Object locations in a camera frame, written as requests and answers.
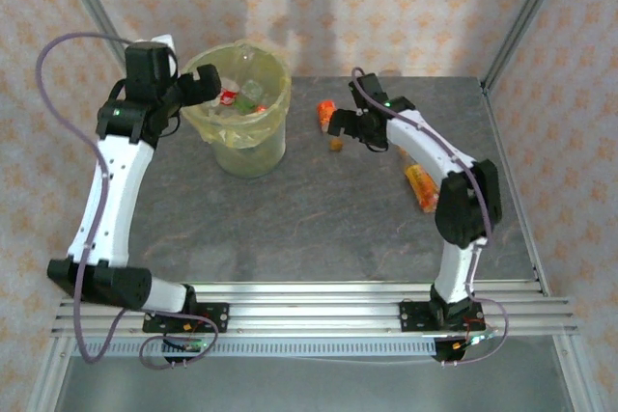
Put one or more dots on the orange label brown cap bottle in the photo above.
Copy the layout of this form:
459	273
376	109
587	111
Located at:
326	114

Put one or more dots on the crushed green plastic bottle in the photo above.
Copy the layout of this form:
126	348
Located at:
244	103

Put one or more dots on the yellow label orange juice bottle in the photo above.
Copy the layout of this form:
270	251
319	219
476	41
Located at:
420	185

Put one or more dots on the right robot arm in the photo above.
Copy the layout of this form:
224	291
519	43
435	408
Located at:
425	142

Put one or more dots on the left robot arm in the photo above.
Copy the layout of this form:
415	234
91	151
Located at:
116	200

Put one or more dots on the yellow bin liner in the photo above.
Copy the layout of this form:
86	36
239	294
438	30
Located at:
277	93

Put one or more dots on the clear plastic bin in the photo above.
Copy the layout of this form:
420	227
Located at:
251	161

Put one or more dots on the grey metal shelf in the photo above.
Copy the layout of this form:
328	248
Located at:
314	388

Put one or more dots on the aluminium frame post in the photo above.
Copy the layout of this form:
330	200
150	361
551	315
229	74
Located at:
95	7
531	7

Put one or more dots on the aluminium side rail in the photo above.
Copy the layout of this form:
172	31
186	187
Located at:
493	122

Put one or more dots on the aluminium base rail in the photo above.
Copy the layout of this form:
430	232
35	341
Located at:
314	308

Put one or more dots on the aluminium frame leg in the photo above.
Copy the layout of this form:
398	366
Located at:
48	383
574	383

